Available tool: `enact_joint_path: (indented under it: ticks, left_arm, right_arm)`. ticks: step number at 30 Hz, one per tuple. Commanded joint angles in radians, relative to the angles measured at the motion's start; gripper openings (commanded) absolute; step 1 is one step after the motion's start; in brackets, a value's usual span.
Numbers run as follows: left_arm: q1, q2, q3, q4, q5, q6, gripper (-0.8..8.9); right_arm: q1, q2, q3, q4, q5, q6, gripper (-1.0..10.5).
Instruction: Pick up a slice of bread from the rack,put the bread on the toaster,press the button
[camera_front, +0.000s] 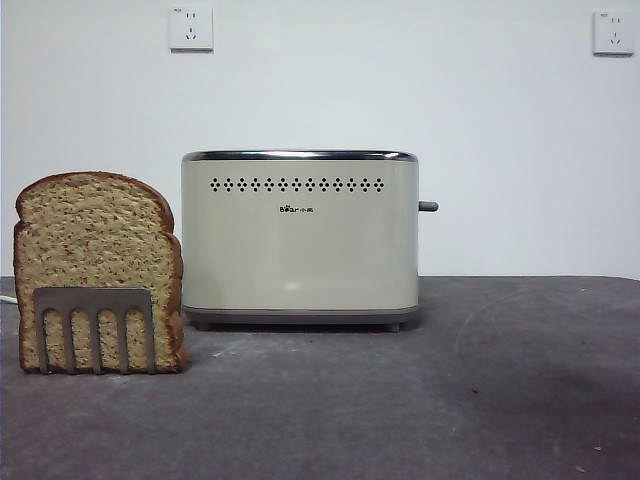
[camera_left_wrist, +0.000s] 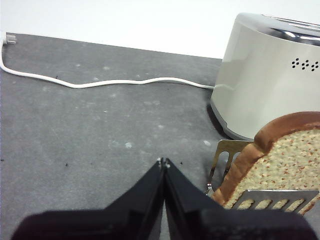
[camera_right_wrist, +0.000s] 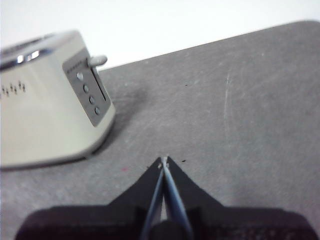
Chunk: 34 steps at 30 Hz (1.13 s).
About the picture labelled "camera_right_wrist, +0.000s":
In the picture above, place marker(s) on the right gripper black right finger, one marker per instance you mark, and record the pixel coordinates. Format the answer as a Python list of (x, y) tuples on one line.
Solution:
[(225, 222)]

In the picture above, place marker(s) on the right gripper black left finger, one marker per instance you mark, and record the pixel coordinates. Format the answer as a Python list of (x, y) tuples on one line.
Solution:
[(100, 220)]

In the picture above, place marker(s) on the grey toaster lever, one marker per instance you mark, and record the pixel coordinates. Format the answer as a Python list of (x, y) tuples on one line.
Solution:
[(99, 60)]

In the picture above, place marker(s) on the cream toaster with chrome rim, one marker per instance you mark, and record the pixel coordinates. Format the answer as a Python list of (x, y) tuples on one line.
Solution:
[(45, 120)]

